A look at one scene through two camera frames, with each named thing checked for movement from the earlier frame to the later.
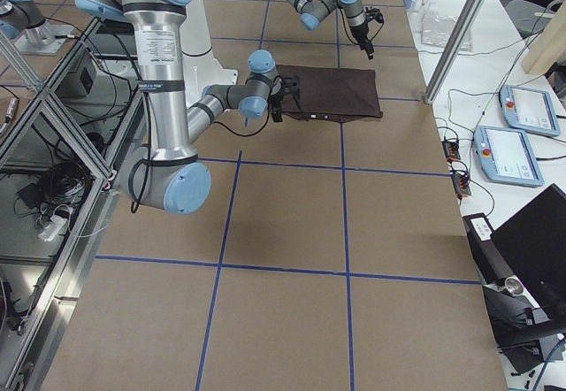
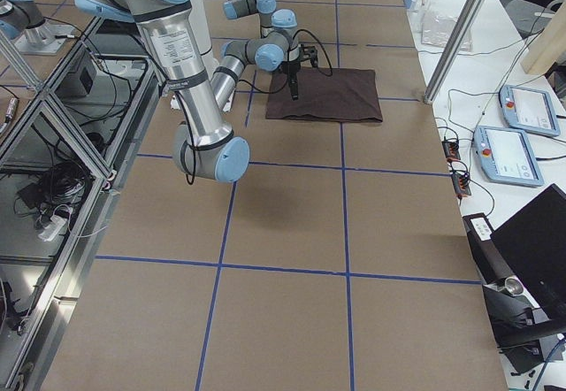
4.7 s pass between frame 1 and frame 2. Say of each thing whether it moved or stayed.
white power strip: stayed
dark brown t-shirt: stayed
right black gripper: moved
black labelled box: stayed
